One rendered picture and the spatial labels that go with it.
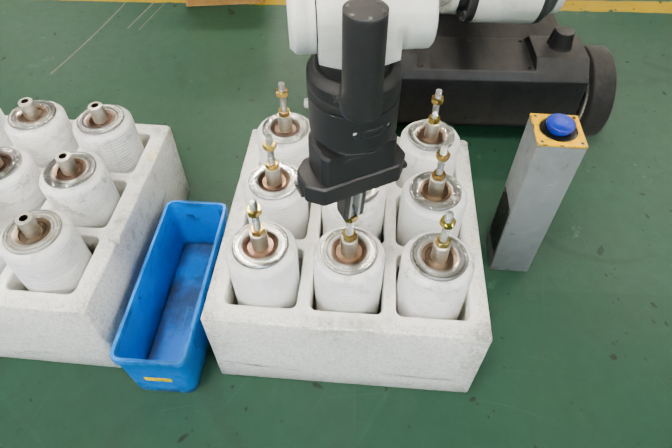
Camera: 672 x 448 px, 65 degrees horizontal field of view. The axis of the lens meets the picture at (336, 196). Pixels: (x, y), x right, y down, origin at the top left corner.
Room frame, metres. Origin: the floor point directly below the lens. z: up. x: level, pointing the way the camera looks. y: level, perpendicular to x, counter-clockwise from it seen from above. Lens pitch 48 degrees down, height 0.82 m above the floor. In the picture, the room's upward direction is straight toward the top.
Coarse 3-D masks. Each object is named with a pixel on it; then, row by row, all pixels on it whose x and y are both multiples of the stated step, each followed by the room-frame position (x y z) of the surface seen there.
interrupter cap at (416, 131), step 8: (424, 120) 0.67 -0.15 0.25; (416, 128) 0.65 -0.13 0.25; (424, 128) 0.65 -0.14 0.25; (440, 128) 0.65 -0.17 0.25; (448, 128) 0.65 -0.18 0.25; (408, 136) 0.63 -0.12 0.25; (416, 136) 0.63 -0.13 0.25; (424, 136) 0.63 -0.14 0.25; (440, 136) 0.63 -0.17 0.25; (448, 136) 0.63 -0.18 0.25; (416, 144) 0.61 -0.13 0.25; (424, 144) 0.61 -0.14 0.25; (432, 144) 0.61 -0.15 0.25; (440, 144) 0.61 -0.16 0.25; (448, 144) 0.61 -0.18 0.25
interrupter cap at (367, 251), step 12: (324, 240) 0.42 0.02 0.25; (336, 240) 0.42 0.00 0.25; (360, 240) 0.42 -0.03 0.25; (372, 240) 0.42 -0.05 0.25; (324, 252) 0.40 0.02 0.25; (336, 252) 0.40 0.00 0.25; (360, 252) 0.40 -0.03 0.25; (372, 252) 0.40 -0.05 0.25; (336, 264) 0.38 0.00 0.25; (348, 264) 0.38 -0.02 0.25; (360, 264) 0.38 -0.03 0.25; (372, 264) 0.38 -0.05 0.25
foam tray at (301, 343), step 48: (240, 192) 0.57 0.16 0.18; (384, 240) 0.48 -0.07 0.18; (384, 288) 0.39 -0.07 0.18; (480, 288) 0.39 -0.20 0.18; (240, 336) 0.34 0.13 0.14; (288, 336) 0.33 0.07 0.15; (336, 336) 0.33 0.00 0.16; (384, 336) 0.32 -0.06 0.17; (432, 336) 0.32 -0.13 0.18; (480, 336) 0.32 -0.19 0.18; (384, 384) 0.32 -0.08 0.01; (432, 384) 0.32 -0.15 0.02
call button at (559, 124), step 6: (552, 114) 0.59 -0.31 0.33; (558, 114) 0.59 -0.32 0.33; (564, 114) 0.59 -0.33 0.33; (546, 120) 0.58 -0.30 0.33; (552, 120) 0.58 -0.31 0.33; (558, 120) 0.58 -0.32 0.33; (564, 120) 0.58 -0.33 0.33; (570, 120) 0.58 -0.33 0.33; (552, 126) 0.56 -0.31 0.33; (558, 126) 0.56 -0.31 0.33; (564, 126) 0.56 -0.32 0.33; (570, 126) 0.56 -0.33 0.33; (552, 132) 0.56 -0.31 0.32; (558, 132) 0.56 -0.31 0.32; (564, 132) 0.55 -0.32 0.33; (570, 132) 0.56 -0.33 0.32
